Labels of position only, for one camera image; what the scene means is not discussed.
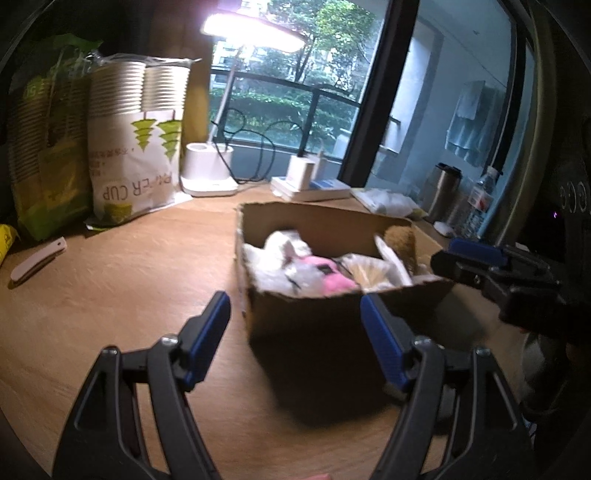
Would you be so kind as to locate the white desk lamp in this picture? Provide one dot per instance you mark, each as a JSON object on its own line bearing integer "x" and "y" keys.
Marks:
{"x": 207, "y": 180}

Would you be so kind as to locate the steel travel tumbler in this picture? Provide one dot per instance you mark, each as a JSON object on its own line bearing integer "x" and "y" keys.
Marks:
{"x": 443, "y": 194}

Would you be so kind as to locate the green paper cup bag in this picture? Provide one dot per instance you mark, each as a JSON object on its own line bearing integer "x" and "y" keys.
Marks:
{"x": 51, "y": 184}

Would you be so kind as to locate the white earbud case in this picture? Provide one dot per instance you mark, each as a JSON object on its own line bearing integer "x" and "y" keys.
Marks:
{"x": 444, "y": 228}

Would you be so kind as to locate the person's left hand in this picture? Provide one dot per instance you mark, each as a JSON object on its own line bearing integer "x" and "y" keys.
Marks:
{"x": 316, "y": 477}

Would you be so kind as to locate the white square charger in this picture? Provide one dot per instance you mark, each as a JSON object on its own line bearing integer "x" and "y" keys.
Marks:
{"x": 300, "y": 173}

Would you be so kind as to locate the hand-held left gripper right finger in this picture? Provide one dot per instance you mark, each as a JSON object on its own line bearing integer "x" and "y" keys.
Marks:
{"x": 383, "y": 341}

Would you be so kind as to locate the pink plush toy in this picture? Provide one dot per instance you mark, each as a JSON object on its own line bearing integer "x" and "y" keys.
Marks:
{"x": 325, "y": 277}

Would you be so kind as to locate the black window frame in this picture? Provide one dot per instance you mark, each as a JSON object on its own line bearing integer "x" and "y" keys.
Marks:
{"x": 378, "y": 92}

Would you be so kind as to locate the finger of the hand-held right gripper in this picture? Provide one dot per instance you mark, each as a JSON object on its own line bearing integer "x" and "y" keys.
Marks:
{"x": 457, "y": 267}
{"x": 475, "y": 251}

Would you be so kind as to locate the cotton swab pack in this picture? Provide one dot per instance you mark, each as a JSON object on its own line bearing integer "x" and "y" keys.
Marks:
{"x": 367, "y": 272}

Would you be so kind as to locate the black balcony railing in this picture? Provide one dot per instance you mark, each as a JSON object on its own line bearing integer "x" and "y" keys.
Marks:
{"x": 277, "y": 82}

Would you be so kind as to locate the white folding knife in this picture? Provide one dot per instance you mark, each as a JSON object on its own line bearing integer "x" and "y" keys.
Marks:
{"x": 39, "y": 258}

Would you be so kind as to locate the hanging light blue clothes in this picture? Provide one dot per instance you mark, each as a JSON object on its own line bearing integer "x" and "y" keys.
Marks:
{"x": 475, "y": 120}

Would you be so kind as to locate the white slim charger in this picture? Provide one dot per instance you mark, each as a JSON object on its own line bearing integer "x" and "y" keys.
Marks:
{"x": 322, "y": 166}

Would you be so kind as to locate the brown plush toy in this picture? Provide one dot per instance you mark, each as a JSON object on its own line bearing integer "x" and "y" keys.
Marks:
{"x": 402, "y": 242}

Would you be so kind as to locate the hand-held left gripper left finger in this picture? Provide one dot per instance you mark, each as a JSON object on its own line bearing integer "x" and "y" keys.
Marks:
{"x": 210, "y": 332}

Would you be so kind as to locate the clear water bottle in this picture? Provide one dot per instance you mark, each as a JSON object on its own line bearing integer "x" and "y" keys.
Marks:
{"x": 480, "y": 203}

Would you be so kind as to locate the white paper cup bag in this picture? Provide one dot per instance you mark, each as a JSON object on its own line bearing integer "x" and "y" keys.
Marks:
{"x": 134, "y": 184}

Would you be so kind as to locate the yellow packet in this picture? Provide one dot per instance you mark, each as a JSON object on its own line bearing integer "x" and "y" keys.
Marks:
{"x": 5, "y": 244}

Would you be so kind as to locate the cardboard box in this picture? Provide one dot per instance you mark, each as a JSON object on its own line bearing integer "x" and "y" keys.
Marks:
{"x": 300, "y": 318}

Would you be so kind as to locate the white plastic bag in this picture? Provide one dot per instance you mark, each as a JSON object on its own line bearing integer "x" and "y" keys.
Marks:
{"x": 388, "y": 201}

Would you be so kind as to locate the white waffle towel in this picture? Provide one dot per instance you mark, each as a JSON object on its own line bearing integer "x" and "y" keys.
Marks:
{"x": 277, "y": 263}

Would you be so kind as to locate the white power strip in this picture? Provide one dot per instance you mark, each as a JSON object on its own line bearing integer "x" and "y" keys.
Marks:
{"x": 330, "y": 188}

